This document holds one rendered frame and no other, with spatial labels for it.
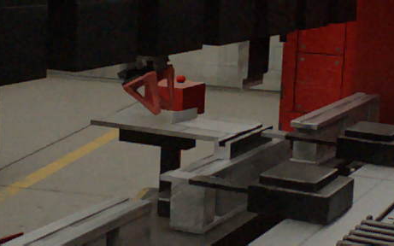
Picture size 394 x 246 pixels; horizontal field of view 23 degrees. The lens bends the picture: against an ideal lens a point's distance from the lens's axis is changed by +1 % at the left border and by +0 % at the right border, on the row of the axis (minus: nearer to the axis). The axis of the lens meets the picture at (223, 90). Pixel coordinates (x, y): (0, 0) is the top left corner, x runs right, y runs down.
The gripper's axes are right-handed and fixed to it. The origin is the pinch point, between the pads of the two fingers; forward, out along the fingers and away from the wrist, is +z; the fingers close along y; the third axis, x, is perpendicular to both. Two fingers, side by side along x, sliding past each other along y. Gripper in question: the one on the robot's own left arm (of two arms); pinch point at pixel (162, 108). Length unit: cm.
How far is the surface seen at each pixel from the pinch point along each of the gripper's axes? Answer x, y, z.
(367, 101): -16, 68, 15
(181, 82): 78, 169, -19
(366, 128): -34.8, -2.4, 18.8
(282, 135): -20.4, -2.1, 14.0
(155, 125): -0.2, -5.8, 2.6
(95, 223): -14, -55, 14
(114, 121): 6.3, -7.5, -1.2
